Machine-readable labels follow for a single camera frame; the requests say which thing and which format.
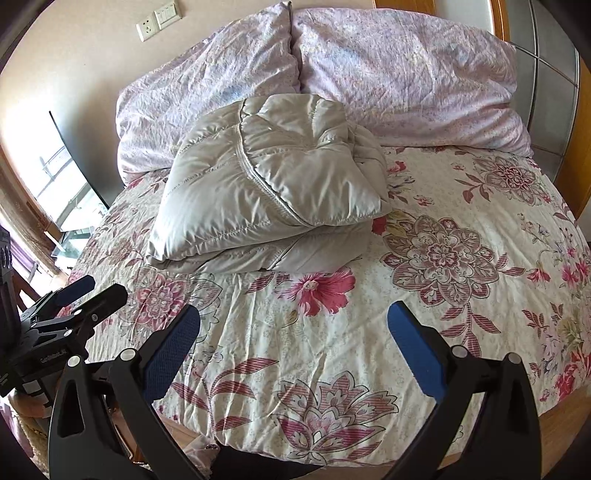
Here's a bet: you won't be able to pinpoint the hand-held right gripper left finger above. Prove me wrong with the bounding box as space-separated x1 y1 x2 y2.
47 304 222 480

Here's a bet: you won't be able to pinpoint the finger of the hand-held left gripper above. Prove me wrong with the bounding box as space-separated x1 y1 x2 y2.
21 275 96 321
23 283 129 347

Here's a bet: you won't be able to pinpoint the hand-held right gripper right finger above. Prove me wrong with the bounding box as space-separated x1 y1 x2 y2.
383 301 543 480

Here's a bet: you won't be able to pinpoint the white puffer jacket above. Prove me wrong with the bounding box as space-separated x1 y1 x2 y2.
144 92 393 275

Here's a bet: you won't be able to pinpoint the person's left hand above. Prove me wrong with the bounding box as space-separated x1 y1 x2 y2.
11 392 54 418

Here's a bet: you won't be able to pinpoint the glass television stand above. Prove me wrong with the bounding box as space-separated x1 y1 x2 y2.
18 203 112 287

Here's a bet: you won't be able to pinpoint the floral bedspread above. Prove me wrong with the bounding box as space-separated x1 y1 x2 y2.
65 145 591 462

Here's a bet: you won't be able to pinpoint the pale patterned cloth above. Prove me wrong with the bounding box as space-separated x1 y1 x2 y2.
178 431 218 467

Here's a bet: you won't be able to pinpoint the flat television screen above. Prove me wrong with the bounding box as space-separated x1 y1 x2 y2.
28 111 112 232

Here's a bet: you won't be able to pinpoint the person's legs in dark trousers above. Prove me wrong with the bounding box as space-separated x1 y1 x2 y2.
208 445 333 480

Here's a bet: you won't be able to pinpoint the lilac pillow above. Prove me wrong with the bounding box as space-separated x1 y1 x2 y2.
115 2 301 185
291 7 534 158

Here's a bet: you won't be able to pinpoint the frosted glass sliding door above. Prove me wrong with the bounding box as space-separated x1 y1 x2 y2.
489 0 591 217

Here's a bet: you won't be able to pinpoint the wooden headboard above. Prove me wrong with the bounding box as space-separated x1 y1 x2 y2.
374 0 441 11

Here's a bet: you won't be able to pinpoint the white light switch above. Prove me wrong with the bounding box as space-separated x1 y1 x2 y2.
154 0 180 26

